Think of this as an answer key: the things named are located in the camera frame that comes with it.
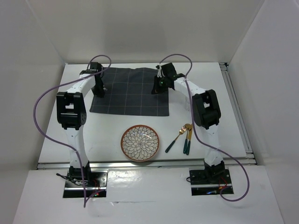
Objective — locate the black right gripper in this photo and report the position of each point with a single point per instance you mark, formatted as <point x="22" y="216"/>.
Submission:
<point x="157" y="88"/>

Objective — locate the gold knife green handle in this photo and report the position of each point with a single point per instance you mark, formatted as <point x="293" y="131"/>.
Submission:
<point x="189" y="139"/>

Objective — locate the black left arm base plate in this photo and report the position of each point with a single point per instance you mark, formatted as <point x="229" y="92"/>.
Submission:
<point x="96" y="187"/>

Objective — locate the floral patterned plate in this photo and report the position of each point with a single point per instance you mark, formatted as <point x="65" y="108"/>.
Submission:
<point x="140" y="143"/>

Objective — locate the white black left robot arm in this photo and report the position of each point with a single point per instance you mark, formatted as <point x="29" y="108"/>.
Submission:
<point x="72" y="115"/>

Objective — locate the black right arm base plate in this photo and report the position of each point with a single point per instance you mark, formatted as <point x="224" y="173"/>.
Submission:
<point x="201" y="185"/>

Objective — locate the gold spoon green handle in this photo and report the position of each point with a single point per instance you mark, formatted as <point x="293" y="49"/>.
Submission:
<point x="181" y="132"/>

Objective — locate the clear drinking glass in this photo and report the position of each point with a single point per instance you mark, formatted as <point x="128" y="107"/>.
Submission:
<point x="188" y="104"/>

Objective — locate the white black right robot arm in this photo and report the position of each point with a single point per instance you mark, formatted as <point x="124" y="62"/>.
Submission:
<point x="205" y="112"/>

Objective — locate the gold fork green handle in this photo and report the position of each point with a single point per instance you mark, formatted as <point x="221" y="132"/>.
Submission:
<point x="186" y="139"/>

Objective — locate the dark grey checked cloth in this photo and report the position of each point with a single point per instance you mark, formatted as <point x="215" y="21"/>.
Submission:
<point x="128" y="92"/>

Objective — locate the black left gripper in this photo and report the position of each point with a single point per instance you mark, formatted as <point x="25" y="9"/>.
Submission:
<point x="101" y="91"/>

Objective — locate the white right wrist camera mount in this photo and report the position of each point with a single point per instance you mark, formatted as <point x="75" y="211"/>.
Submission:
<point x="159" y="71"/>

